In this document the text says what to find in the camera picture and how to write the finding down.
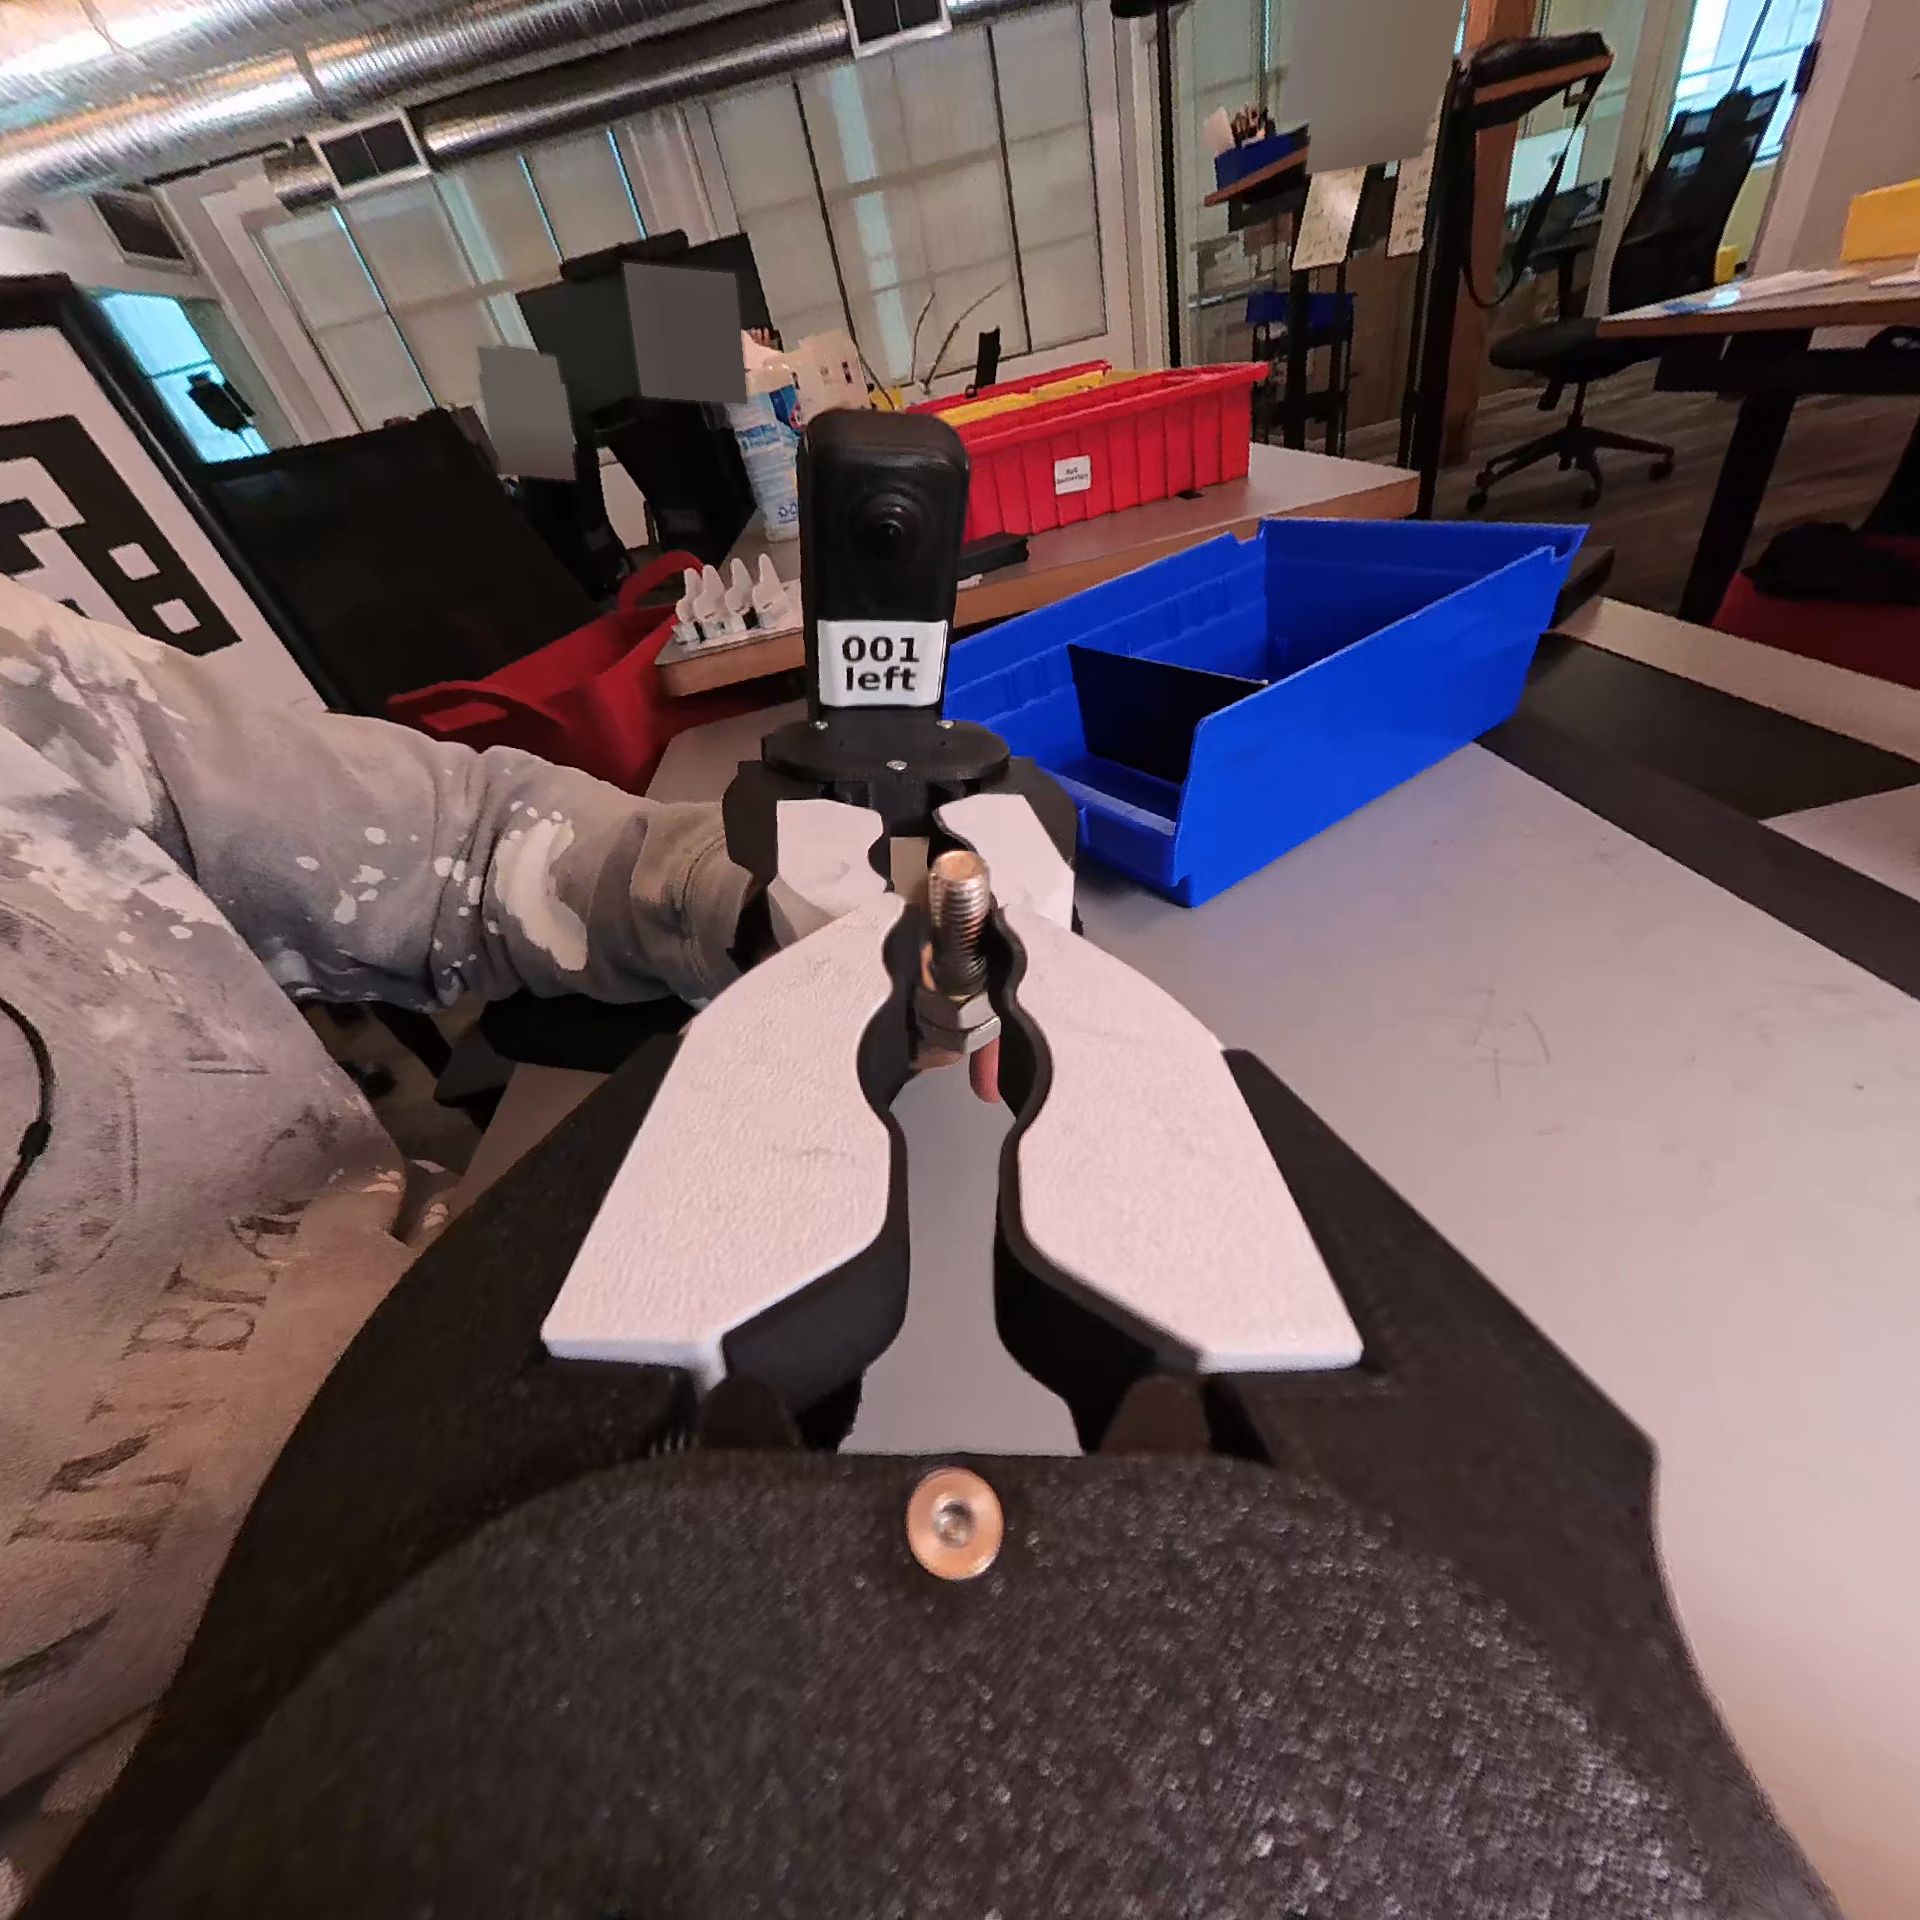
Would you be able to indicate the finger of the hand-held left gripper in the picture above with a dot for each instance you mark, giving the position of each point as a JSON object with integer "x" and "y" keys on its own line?
{"x": 825, "y": 870}
{"x": 1029, "y": 854}

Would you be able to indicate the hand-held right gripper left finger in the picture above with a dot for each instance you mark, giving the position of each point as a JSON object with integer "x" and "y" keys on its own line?
{"x": 735, "y": 1171}

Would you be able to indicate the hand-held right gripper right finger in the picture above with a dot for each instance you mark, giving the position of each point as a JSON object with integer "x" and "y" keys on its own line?
{"x": 1171, "y": 1184}

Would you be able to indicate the silver hex bolt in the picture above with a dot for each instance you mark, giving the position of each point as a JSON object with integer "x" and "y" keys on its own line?
{"x": 956, "y": 930}

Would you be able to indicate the blue plastic bin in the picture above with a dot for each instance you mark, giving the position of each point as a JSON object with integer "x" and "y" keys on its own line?
{"x": 1351, "y": 705}

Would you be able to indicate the person's left forearm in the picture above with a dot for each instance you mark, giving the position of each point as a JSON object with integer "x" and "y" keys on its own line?
{"x": 450, "y": 870}

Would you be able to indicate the white wipes canister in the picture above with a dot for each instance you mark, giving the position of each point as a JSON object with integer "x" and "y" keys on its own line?
{"x": 765, "y": 464}

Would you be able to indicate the white carton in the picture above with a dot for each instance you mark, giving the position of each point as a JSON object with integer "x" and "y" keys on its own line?
{"x": 818, "y": 369}

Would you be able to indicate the black bin divider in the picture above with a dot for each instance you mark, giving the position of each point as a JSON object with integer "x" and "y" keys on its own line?
{"x": 1154, "y": 713}

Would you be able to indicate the red plastic crate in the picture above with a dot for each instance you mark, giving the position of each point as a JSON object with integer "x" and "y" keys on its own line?
{"x": 1111, "y": 450}

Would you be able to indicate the red tote bag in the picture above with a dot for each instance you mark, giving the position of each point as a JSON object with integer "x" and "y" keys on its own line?
{"x": 570, "y": 705}

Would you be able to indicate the black monitor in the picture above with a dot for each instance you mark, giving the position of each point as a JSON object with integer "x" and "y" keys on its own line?
{"x": 570, "y": 323}

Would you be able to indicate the black floor lamp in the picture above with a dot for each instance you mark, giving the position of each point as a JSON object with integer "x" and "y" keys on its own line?
{"x": 1167, "y": 181}

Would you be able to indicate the small white air vent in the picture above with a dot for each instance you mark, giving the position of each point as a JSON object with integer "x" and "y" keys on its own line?
{"x": 369, "y": 157}
{"x": 896, "y": 22}

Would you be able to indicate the large black screen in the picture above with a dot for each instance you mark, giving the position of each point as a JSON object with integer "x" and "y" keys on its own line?
{"x": 391, "y": 555}

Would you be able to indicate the black floor stand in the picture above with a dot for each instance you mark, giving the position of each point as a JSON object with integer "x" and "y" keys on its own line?
{"x": 1531, "y": 69}

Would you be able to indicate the black white marker board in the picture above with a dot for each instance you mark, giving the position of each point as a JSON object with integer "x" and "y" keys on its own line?
{"x": 90, "y": 450}

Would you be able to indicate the dark red ottoman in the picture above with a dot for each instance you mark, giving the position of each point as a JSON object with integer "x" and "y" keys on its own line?
{"x": 1830, "y": 631}

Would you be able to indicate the black office chair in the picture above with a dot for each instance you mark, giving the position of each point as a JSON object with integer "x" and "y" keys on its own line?
{"x": 1681, "y": 181}

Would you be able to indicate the wooden top desk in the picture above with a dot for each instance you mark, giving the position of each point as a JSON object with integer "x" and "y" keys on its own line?
{"x": 1771, "y": 315}

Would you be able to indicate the small yellow bin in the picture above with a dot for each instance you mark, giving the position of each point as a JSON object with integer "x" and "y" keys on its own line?
{"x": 1882, "y": 225}

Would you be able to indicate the silver ventilation duct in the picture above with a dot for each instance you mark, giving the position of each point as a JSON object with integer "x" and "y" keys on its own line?
{"x": 450, "y": 75}

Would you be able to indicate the wooden support post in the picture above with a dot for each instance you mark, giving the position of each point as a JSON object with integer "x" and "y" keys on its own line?
{"x": 1489, "y": 181}

